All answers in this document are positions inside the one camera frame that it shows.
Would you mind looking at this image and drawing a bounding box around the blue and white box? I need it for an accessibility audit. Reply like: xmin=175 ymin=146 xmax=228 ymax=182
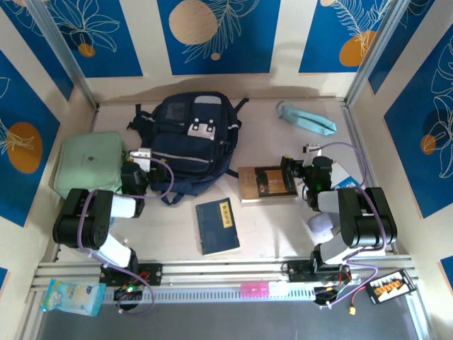
xmin=331 ymin=161 xmax=365 ymax=191

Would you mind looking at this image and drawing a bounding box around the navy blue backpack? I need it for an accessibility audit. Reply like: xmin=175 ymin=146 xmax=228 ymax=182
xmin=126 ymin=91 xmax=251 ymax=206

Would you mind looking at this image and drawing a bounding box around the brown gold hardcover book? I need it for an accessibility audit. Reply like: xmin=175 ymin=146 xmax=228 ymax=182
xmin=237 ymin=164 xmax=299 ymax=204

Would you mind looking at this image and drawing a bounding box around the light blue pencil case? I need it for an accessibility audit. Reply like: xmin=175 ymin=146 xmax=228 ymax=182
xmin=275 ymin=100 xmax=337 ymax=136

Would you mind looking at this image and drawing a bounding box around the blue paperback notebook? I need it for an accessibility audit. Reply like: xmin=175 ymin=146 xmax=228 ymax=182
xmin=195 ymin=197 xmax=241 ymax=257

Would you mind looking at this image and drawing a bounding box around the mint green zip pouch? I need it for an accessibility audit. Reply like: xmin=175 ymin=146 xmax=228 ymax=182
xmin=52 ymin=131 xmax=129 ymax=199

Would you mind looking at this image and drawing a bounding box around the lavender soft pouch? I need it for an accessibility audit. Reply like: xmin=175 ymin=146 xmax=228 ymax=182
xmin=306 ymin=211 xmax=336 ymax=244

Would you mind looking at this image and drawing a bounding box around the white paper sheet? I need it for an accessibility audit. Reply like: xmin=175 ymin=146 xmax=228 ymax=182
xmin=348 ymin=244 xmax=386 ymax=258

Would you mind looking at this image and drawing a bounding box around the clear pill organizer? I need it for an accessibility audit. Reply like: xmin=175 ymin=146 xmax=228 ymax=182
xmin=268 ymin=282 xmax=289 ymax=297

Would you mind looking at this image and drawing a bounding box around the pink pill organizer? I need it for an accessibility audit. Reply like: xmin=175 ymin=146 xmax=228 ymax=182
xmin=240 ymin=282 xmax=270 ymax=298

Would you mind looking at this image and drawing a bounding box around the wet wipes packet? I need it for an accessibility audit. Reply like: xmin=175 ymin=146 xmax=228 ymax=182
xmin=40 ymin=278 xmax=107 ymax=317

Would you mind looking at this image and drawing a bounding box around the black orange power board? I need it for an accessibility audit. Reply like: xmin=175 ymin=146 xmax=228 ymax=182
xmin=367 ymin=268 xmax=415 ymax=305

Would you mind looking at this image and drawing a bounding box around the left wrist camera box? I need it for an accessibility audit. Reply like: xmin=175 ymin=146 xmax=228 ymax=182
xmin=127 ymin=147 xmax=154 ymax=171

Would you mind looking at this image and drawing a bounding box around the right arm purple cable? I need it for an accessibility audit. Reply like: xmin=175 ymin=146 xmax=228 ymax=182
xmin=311 ymin=142 xmax=386 ymax=309

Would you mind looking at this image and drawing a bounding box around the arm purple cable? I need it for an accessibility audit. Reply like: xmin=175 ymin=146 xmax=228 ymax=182
xmin=311 ymin=142 xmax=386 ymax=309
xmin=76 ymin=158 xmax=174 ymax=316

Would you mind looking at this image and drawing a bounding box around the right aluminium table rail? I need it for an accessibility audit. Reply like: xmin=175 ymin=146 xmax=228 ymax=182
xmin=340 ymin=101 xmax=394 ymax=255

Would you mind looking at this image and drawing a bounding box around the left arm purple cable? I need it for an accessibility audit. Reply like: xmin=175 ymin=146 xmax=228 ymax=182
xmin=76 ymin=158 xmax=174 ymax=316

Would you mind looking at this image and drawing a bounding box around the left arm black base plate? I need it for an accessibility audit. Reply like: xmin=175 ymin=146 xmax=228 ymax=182
xmin=98 ymin=262 xmax=164 ymax=286

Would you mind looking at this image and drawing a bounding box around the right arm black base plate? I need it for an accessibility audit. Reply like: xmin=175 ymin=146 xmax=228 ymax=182
xmin=287 ymin=260 xmax=351 ymax=284

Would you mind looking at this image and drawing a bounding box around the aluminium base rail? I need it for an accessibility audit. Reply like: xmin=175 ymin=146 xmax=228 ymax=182
xmin=31 ymin=261 xmax=415 ymax=288

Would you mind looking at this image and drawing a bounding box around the grey slotted cable duct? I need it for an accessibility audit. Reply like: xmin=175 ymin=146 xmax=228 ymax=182
xmin=102 ymin=286 xmax=316 ymax=302

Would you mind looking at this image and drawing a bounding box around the right aluminium frame post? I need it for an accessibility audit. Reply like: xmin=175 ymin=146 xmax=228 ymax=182
xmin=345 ymin=0 xmax=406 ymax=107

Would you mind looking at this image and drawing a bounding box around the aluminium frame post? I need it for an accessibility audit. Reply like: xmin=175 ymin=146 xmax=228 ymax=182
xmin=26 ymin=0 xmax=98 ymax=109
xmin=345 ymin=0 xmax=406 ymax=107

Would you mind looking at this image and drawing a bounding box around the yellow connector with wires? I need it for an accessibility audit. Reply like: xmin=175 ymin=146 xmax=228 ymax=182
xmin=345 ymin=285 xmax=369 ymax=317

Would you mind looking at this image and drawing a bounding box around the left aluminium frame post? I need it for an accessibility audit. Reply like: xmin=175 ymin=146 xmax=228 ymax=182
xmin=26 ymin=0 xmax=98 ymax=109

